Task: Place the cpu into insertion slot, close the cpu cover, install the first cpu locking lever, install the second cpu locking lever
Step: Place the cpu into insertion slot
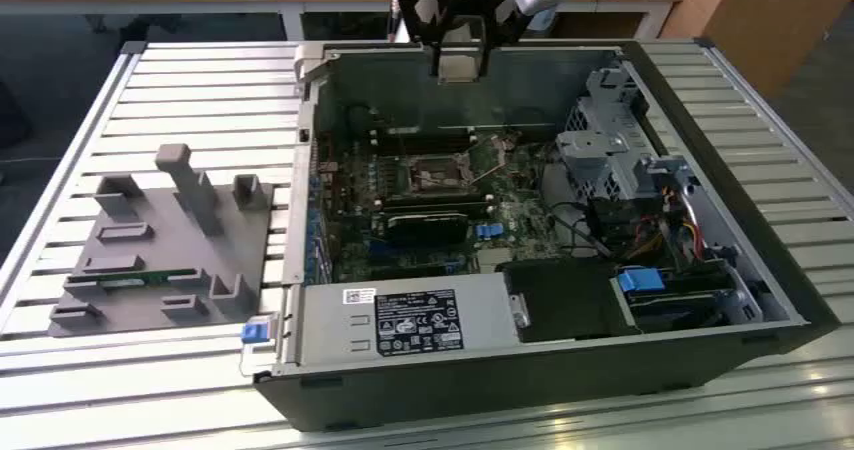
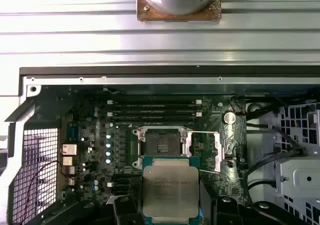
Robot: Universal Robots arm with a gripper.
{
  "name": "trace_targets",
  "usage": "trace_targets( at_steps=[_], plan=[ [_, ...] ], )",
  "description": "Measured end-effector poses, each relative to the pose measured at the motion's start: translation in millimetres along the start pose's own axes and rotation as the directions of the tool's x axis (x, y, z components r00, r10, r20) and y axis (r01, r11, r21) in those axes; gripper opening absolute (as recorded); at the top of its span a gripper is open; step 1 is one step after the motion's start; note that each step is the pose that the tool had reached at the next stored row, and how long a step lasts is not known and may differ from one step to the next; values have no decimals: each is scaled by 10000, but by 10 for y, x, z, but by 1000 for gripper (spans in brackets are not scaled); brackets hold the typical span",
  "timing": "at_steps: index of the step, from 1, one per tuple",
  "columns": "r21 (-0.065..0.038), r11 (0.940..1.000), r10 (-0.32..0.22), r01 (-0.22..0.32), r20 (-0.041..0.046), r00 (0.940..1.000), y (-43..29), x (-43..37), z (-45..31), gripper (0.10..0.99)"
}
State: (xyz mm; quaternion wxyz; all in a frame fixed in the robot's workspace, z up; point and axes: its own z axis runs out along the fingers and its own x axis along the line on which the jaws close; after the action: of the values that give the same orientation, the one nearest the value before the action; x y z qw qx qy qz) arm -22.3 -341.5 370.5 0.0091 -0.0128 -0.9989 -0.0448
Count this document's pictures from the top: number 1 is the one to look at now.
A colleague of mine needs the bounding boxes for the yellow wire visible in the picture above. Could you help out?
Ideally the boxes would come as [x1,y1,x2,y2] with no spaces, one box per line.
[678,219,709,264]

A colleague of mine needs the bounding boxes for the black graphics card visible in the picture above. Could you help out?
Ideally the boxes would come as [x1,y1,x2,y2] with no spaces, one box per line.
[381,211,470,250]

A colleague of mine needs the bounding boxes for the black internal cable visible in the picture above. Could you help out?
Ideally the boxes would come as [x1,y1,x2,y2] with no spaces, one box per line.
[545,200,620,262]

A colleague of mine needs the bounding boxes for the black open PC case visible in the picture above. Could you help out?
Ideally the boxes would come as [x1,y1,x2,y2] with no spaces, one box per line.
[250,37,844,434]

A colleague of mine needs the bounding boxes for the black plastic shroud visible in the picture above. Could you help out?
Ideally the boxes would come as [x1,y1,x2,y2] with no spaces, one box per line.
[498,258,637,345]

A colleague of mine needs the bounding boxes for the green RAM stick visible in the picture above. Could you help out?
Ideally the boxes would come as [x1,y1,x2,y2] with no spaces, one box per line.
[98,268,202,287]

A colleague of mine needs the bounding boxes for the perforated metal drive cage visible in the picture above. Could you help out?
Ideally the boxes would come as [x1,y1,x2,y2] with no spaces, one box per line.
[554,67,677,202]

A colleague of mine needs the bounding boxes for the silver CPU plate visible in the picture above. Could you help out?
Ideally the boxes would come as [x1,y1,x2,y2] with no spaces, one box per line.
[438,44,482,84]

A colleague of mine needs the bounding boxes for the blue disk carrier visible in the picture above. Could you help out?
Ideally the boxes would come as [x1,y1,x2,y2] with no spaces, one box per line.
[617,267,668,296]

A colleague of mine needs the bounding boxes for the metal disk bay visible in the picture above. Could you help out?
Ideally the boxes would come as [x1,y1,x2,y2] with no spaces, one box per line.
[624,264,766,332]

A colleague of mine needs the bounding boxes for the wooden cabinet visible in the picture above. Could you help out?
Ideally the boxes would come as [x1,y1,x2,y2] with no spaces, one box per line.
[657,0,837,100]

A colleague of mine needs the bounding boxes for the silver power supply unit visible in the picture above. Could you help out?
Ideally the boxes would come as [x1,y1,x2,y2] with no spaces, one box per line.
[283,275,524,377]

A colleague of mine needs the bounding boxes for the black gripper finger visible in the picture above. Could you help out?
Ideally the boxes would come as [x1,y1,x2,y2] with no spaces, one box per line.
[477,0,536,81]
[394,0,446,79]

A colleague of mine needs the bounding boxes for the green motherboard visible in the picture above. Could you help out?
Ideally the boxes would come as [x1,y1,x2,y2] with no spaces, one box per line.
[303,122,589,287]

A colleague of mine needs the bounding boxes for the black RAM slot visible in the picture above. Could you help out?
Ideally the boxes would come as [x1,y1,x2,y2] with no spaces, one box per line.
[374,142,470,155]
[373,132,469,146]
[384,195,486,205]
[384,202,488,215]

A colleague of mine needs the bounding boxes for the CPU socket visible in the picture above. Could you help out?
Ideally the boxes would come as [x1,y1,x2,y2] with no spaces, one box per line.
[397,153,484,197]

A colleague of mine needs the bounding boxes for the grey parts rack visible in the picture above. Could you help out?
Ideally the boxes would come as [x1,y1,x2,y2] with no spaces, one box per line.
[47,142,279,340]

